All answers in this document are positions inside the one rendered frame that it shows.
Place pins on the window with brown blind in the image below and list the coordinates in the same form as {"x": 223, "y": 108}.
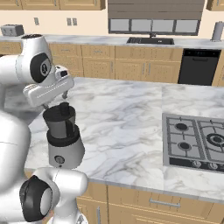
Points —
{"x": 156, "y": 16}

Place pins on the narrow wooden drawer front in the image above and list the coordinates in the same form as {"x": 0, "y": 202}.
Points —
{"x": 97, "y": 191}

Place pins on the black hob knob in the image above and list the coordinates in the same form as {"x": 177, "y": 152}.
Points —
{"x": 197, "y": 164}
{"x": 213, "y": 166}

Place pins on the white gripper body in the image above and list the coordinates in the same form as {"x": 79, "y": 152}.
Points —
{"x": 48, "y": 90}

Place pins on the black tap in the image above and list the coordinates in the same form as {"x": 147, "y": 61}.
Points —
{"x": 152, "y": 35}

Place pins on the black dishwasher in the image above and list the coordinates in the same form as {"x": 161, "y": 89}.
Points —
{"x": 198, "y": 68}

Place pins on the wooden wall cupboards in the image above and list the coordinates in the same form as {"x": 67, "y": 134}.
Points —
{"x": 58, "y": 4}
{"x": 215, "y": 4}

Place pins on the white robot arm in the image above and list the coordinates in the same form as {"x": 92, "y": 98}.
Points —
{"x": 11, "y": 140}

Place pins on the grey toaster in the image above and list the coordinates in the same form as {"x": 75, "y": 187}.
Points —
{"x": 12, "y": 30}

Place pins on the wooden base cupboards run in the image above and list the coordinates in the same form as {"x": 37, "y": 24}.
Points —
{"x": 125, "y": 62}

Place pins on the grey blender with clear jar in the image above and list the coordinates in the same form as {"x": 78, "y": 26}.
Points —
{"x": 65, "y": 145}

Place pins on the wide wooden drawer front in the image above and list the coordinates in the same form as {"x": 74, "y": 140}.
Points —
{"x": 131, "y": 198}

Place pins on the black sink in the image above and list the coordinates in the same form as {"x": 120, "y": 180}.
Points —
{"x": 151, "y": 40}

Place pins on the wooden base cupboard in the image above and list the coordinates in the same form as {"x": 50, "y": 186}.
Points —
{"x": 219, "y": 74}

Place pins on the grey gas hob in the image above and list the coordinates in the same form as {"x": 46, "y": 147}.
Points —
{"x": 189, "y": 140}

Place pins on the grey wall socket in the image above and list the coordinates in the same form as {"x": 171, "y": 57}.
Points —
{"x": 75, "y": 22}
{"x": 36, "y": 21}
{"x": 69, "y": 22}

